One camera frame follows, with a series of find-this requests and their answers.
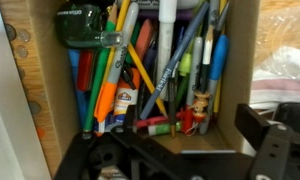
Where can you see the white alcove side post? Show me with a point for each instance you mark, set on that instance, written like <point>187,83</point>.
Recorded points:
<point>3,116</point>

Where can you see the grey marker black print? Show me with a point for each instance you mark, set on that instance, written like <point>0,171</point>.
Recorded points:
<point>195,66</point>

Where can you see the yellow pencil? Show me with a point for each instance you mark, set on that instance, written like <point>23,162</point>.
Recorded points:
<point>220,20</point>
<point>140,66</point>

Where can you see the clear plastic bag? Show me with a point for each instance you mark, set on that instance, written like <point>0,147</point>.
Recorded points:
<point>283,60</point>

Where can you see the grey marker orange cap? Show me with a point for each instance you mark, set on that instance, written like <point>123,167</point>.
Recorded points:
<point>118,63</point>

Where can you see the blue grey ballpoint pen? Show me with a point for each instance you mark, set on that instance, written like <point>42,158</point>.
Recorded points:
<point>176,60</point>

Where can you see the blue capped grey marker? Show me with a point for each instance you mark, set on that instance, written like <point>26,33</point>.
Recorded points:
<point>218,63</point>

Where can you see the cardboard box of pens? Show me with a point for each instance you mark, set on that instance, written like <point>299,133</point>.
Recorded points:
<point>238,66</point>

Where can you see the white marker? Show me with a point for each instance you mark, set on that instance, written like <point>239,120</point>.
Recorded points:
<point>166,43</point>

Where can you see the white and black pencil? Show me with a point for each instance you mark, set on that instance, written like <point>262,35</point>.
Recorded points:
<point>207,56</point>

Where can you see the dark green tape dispenser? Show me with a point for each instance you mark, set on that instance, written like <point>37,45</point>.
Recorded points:
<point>78,25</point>

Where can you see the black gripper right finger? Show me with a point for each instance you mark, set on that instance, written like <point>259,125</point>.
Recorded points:
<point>270,150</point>

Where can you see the wooden doll charm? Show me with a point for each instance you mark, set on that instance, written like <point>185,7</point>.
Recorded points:
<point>200,106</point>

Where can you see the lime green highlighter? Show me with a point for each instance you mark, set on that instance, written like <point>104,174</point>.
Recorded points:
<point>185,63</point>

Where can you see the red marker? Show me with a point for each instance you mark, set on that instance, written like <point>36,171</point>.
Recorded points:
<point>85,70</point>

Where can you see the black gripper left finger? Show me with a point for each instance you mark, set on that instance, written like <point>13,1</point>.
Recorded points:
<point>90,156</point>

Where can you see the pink pen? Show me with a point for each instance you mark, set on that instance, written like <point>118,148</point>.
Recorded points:
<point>150,121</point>

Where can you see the black pen brown tip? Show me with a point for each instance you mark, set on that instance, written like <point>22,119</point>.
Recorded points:
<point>172,106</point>

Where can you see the silver coin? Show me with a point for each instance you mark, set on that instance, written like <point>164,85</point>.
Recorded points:
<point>34,107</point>
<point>23,35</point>
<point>21,51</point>
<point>21,72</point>
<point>10,32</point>

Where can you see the white glue bottle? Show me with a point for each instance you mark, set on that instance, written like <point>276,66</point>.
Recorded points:
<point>125,96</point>

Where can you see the green pencil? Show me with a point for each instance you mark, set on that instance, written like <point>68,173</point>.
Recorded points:
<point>96,86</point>

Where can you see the green white balm tube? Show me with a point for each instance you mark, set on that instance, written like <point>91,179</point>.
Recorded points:
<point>163,128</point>

